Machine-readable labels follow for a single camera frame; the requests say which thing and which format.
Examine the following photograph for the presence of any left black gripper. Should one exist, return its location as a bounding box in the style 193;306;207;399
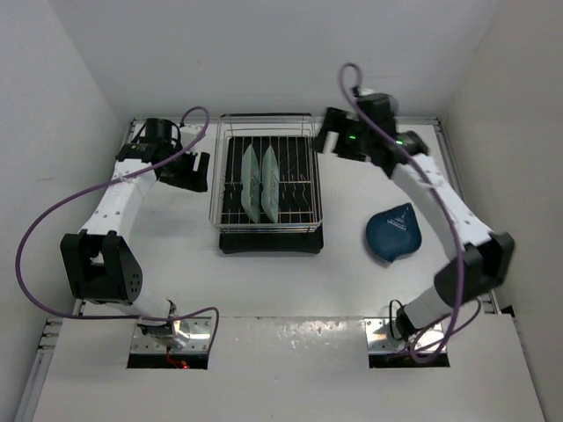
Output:
159;144;208;193

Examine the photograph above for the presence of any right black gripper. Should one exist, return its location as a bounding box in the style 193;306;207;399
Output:
312;107;374;163

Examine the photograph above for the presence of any light green rectangular plate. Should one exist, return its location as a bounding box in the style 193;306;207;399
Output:
241;145;260;223

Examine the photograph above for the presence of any light green plate with berries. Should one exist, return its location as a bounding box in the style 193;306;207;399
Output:
261;146;280;223

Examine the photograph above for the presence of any dark blue leaf plate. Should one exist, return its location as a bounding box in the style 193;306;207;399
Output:
364;203;422;264

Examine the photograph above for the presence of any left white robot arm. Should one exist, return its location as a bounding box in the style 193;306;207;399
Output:
60;118;210;346

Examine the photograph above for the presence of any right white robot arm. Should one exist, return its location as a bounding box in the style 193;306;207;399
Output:
313;93;515;340

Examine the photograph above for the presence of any black drip tray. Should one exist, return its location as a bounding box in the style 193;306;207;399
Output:
210;135;324;254

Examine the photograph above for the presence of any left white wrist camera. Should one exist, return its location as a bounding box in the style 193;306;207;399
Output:
179;124;205;154

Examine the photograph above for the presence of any metal wire dish rack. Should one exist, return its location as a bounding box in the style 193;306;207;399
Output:
209;113;322;233

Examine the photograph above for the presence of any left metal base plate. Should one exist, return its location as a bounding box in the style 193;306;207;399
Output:
130;317;211;354

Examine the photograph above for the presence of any metal base plate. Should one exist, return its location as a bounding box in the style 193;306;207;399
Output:
364;317;444;355
130;317;211;354

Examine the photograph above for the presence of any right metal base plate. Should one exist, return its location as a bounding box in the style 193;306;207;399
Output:
364;317;444;355

